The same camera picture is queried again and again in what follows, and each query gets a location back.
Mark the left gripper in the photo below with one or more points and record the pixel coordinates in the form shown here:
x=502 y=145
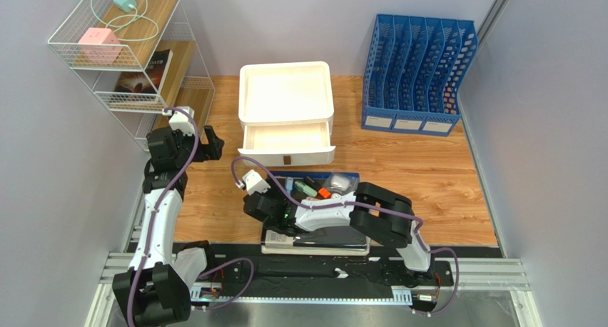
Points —
x=211 y=151

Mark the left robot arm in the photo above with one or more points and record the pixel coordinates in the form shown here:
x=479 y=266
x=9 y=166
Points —
x=155 y=288

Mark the green highlighter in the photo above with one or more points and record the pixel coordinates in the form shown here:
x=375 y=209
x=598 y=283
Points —
x=305 y=189

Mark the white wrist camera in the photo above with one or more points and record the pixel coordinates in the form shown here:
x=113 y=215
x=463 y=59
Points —
x=181 y=120
x=252 y=182

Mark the dark cover book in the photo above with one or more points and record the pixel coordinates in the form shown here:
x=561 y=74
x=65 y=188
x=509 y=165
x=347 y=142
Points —
x=150 y=81

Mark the orange black highlighter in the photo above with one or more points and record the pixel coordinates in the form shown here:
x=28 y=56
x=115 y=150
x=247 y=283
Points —
x=321 y=191

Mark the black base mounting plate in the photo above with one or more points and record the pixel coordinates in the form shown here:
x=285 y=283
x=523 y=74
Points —
x=289 y=276

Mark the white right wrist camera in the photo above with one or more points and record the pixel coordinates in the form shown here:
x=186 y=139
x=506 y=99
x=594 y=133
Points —
x=252 y=182

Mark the white wire shelf rack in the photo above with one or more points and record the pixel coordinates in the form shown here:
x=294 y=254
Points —
x=137 y=57

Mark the pink cube power socket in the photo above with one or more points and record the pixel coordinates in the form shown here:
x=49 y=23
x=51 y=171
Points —
x=100 y=45

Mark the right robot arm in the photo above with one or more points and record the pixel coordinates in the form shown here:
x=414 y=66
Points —
x=379 y=214

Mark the aluminium frame rail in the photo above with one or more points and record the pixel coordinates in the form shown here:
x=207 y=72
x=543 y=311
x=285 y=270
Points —
x=491 y=292

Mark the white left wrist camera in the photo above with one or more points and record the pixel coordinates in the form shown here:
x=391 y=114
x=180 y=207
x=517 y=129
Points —
x=181 y=120

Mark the clear plastic bag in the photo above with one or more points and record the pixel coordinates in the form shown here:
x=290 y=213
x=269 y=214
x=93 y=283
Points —
x=340 y=184

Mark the blue file organizer rack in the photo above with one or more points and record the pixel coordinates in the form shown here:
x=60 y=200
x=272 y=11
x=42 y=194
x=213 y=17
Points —
x=413 y=73

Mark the mint green charger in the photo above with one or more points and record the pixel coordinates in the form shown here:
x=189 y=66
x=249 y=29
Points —
x=125 y=5

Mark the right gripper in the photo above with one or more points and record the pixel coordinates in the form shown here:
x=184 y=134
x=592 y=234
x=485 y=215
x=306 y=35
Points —
x=268 y=193

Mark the blue folder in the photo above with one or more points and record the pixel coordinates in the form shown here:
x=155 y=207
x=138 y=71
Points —
x=317 y=175

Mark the white top drawer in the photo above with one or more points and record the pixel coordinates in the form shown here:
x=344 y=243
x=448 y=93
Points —
x=289 y=145

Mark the white three drawer organizer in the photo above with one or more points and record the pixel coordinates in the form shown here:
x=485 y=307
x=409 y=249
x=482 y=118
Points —
x=285 y=93

